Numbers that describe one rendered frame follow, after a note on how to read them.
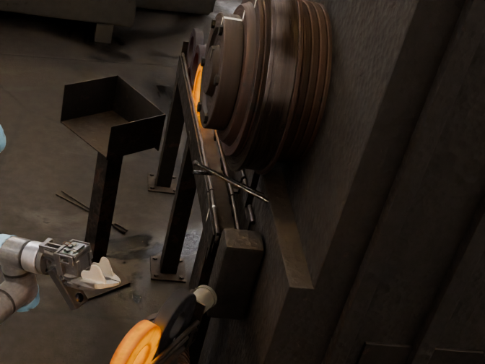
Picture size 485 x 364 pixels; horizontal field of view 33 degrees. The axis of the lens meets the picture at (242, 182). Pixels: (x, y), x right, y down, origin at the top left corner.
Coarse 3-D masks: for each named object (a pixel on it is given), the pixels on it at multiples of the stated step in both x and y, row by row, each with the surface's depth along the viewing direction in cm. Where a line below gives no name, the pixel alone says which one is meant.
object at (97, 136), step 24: (72, 96) 261; (96, 96) 268; (120, 96) 271; (72, 120) 265; (96, 120) 268; (120, 120) 271; (144, 120) 250; (96, 144) 254; (120, 144) 249; (144, 144) 257; (96, 168) 268; (120, 168) 267; (96, 192) 271; (96, 216) 275; (96, 240) 280
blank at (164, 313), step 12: (180, 288) 183; (168, 300) 178; (180, 300) 179; (192, 300) 185; (168, 312) 177; (180, 312) 181; (192, 312) 189; (156, 324) 177; (168, 324) 177; (180, 324) 186; (168, 336) 180
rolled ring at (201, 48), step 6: (198, 48) 294; (204, 48) 293; (198, 54) 292; (204, 54) 291; (192, 60) 306; (198, 60) 291; (192, 66) 304; (192, 72) 304; (192, 78) 304; (192, 84) 301; (192, 90) 298
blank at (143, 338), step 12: (144, 324) 168; (132, 336) 165; (144, 336) 166; (156, 336) 173; (120, 348) 164; (132, 348) 164; (144, 348) 173; (156, 348) 176; (120, 360) 163; (132, 360) 166; (144, 360) 173
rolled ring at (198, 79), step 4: (200, 64) 282; (200, 68) 282; (196, 72) 288; (200, 72) 284; (196, 76) 287; (200, 76) 286; (196, 80) 287; (200, 80) 287; (196, 84) 288; (200, 84) 288; (196, 88) 288; (196, 92) 288; (196, 96) 288; (196, 100) 287; (196, 104) 286; (196, 108) 280
